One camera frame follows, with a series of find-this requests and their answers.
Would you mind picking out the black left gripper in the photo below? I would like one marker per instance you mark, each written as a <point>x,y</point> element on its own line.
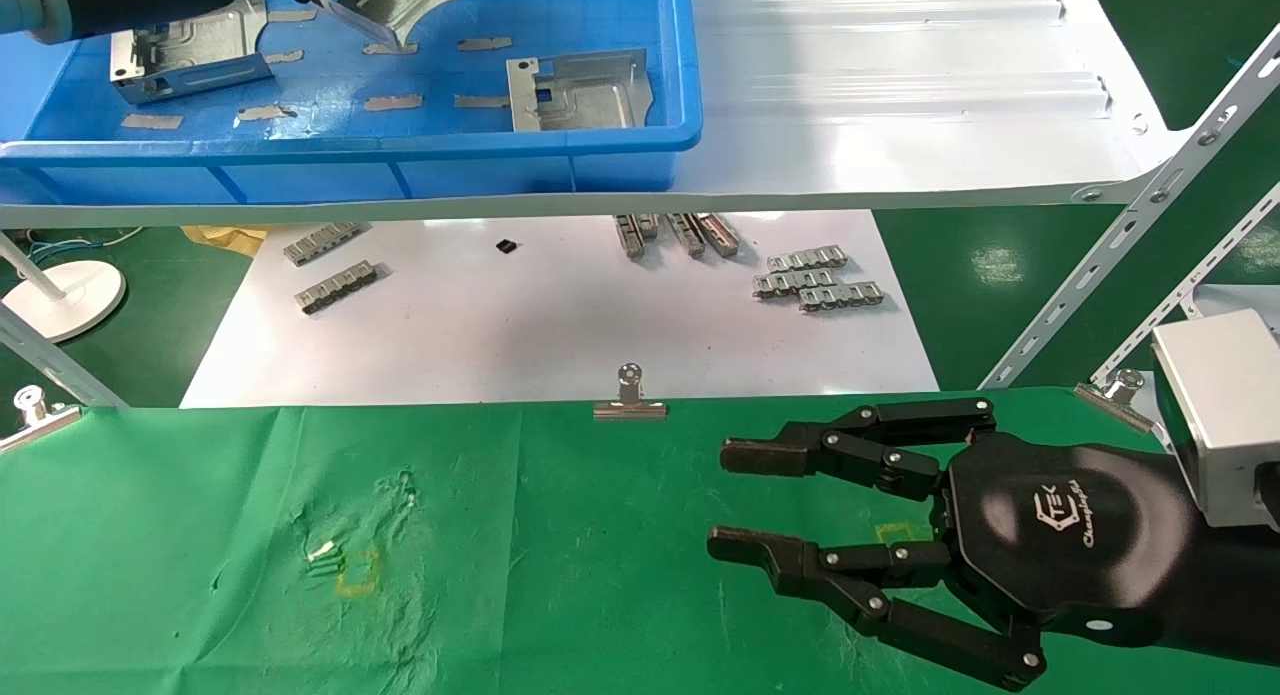
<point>170,0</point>

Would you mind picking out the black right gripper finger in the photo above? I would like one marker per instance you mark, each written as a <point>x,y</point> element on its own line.
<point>770,555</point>
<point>780,455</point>

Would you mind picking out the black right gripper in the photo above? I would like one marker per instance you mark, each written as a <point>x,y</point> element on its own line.
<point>1070,545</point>

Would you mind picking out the stamped sheet metal bracket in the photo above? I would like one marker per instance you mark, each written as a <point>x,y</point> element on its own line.
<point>420,5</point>
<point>590,100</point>
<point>190,60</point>

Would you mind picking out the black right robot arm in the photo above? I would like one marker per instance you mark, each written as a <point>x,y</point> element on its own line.
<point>1240,595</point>

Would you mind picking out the grey metal link strip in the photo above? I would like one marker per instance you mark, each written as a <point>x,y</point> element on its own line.
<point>629,237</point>
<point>687,235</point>
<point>790,283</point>
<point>322,243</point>
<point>336,287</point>
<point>647,225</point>
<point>840,296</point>
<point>806,258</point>
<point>718,235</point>

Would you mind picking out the beige tape piece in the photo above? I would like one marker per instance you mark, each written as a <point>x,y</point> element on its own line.
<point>393,103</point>
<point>482,102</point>
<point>292,16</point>
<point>485,44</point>
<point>265,113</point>
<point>390,49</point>
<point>285,57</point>
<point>151,122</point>

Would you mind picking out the silver binder clip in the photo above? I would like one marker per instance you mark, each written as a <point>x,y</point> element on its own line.
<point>630,408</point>
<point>1110,400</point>
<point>35,425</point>

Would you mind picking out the blue plastic bin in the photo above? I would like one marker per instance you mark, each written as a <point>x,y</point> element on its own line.
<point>300,165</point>

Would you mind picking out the white floor sheet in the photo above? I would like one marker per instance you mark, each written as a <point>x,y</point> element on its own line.
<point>560,325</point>

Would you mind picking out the yellow crumpled cloth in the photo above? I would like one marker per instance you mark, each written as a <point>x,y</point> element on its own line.
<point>225,240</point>

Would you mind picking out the green cloth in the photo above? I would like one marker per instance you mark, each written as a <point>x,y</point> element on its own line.
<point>500,555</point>

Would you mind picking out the white slotted angle strut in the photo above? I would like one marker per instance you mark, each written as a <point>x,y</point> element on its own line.
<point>1190,295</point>
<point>60,365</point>
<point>1150,195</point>

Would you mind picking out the white flat board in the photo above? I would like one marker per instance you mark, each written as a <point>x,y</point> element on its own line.
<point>1235,300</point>

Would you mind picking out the white metal shelf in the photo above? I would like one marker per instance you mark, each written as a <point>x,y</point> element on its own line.
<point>900,125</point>

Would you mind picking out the white round stand base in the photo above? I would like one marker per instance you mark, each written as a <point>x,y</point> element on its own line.
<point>70,295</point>

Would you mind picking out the small white scrap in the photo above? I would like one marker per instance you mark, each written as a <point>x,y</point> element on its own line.
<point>320,552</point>

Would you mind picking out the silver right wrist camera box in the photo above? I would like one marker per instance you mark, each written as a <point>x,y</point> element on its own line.
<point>1215,415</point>

